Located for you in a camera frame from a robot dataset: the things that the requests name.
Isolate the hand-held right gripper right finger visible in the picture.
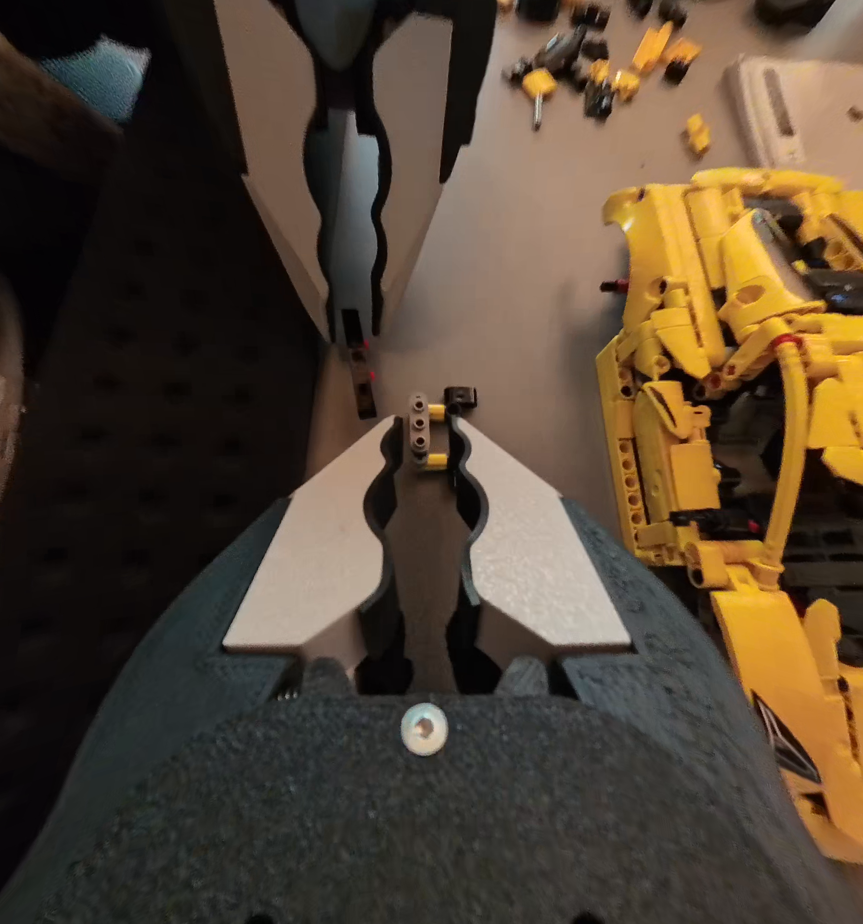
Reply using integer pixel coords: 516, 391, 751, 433
449, 417, 633, 694

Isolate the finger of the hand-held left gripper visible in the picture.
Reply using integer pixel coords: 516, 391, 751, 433
345, 11, 454, 339
213, 0, 333, 342

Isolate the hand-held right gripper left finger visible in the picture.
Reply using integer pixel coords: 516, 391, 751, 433
222, 415, 399, 694

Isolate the grey brick beam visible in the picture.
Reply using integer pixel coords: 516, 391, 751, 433
406, 393, 434, 472

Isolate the yellow toy brick car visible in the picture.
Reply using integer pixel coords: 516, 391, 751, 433
596, 167, 863, 871

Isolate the black brick beam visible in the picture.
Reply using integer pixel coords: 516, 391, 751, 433
339, 309, 379, 421

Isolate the grey desk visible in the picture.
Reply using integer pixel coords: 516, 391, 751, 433
305, 0, 863, 924

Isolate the pile of yellow black brick pieces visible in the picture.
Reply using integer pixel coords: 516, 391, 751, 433
500, 0, 714, 156

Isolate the open instruction booklet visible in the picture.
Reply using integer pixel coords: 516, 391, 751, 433
723, 56, 863, 189

